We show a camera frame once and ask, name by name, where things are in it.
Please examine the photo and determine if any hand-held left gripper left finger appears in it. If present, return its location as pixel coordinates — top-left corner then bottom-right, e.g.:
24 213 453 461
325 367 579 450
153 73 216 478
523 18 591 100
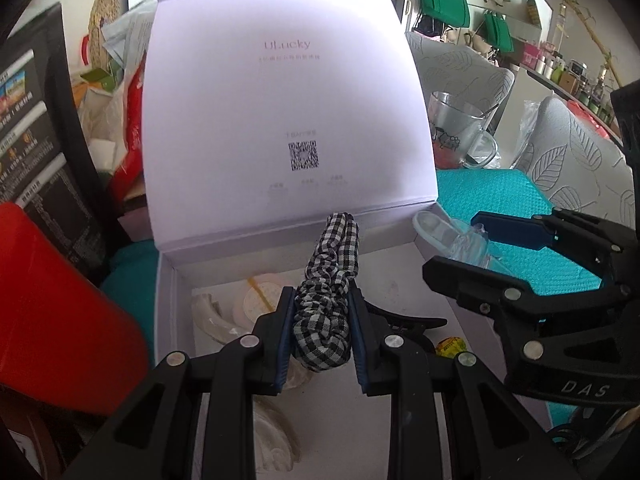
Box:
95 286 296 480

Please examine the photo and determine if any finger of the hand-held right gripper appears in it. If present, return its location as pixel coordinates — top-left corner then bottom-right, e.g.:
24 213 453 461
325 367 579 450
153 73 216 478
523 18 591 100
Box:
422 256 541 328
470 210 561 251

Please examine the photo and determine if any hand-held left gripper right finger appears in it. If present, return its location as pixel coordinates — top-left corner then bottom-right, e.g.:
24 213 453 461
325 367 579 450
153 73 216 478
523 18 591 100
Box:
348 287 551 480

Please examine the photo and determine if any black and white checked scrunchie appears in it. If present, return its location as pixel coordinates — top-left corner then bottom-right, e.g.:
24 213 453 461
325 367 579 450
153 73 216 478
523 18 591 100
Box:
291 211 361 372

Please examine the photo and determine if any white cardboard gift box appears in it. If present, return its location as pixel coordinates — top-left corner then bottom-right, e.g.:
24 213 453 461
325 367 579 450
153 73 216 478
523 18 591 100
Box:
140 0 511 480

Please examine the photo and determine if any black hair clip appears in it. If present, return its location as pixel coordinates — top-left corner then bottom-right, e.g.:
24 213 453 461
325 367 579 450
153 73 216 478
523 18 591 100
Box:
360 300 448 356

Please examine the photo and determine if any pink round pad with band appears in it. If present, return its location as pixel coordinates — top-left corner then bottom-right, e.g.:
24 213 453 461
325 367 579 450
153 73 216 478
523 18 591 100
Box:
232 272 286 333

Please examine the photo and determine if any teal table mat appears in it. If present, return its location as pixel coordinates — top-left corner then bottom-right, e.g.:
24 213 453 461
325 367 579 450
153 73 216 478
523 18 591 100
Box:
100 167 636 426

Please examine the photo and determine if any yellow wrapped candy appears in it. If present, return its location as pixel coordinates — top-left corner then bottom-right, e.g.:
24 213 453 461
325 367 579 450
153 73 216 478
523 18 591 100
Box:
436 338 467 359

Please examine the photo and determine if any translucent white hair clip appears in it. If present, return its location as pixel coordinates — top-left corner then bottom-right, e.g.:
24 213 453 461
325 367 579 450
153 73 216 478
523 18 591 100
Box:
190 292 251 346

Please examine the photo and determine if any white shell-shaped hair clip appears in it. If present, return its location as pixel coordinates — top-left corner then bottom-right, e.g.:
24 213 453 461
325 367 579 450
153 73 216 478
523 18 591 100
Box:
252 360 303 473

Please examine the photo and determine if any grey leaf-pattern chair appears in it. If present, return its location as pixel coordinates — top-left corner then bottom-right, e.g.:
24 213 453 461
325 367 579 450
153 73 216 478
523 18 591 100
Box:
515 96 636 226
405 31 516 126

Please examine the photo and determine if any glass mug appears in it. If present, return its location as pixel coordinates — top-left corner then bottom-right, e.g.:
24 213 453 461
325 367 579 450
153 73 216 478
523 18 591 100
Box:
427 91 500 171

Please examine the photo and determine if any red plastic bag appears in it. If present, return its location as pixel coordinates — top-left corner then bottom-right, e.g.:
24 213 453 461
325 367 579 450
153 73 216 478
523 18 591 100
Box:
567 100 621 141

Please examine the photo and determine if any row of bottles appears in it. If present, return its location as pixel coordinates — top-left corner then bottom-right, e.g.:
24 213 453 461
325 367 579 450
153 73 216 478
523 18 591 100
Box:
520 42 621 126

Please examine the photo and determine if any green felt bag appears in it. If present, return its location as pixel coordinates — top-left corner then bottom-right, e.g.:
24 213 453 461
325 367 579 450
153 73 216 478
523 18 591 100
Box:
482 10 516 56
416 0 471 28

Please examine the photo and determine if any bamboo stem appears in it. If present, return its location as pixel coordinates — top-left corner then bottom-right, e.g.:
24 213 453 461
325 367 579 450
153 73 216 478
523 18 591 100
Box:
550 0 626 86

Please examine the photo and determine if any red plastic cup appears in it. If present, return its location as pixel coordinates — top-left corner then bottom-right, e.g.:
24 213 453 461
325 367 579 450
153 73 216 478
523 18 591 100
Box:
0 202 151 416

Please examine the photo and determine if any red and white bag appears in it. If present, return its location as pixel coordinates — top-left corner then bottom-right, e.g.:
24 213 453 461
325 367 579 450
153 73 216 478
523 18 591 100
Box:
110 67 148 206

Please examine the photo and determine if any black printed bag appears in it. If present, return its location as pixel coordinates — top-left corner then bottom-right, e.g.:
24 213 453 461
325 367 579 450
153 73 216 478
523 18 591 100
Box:
0 2 126 286

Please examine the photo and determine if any pile of printed papers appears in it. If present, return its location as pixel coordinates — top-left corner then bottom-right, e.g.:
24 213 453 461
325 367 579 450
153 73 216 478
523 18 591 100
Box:
100 0 156 76

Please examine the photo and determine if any round woven mat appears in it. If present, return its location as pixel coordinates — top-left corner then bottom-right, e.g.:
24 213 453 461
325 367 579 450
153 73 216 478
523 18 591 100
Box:
87 0 123 66

